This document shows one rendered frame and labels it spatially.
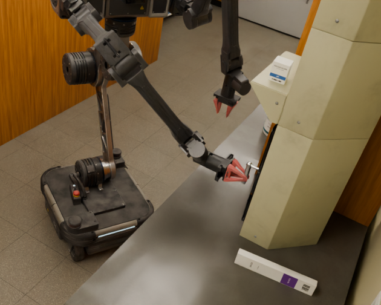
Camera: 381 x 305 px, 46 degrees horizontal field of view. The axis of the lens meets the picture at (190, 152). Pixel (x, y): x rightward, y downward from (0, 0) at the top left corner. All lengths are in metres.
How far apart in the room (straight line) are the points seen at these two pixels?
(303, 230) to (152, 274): 0.55
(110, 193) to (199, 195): 1.05
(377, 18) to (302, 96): 0.27
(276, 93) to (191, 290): 0.64
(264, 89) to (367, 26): 0.32
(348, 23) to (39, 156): 2.58
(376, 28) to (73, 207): 1.91
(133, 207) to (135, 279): 1.26
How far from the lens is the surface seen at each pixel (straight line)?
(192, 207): 1.67
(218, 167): 1.50
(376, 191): 1.80
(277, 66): 1.33
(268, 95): 1.31
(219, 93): 1.90
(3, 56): 3.18
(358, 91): 1.31
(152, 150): 3.49
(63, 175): 2.83
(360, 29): 1.20
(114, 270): 1.44
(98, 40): 1.41
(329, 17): 1.21
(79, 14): 1.72
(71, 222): 2.42
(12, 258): 2.71
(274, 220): 1.52
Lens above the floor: 2.06
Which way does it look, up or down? 35 degrees down
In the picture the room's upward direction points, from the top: 12 degrees clockwise
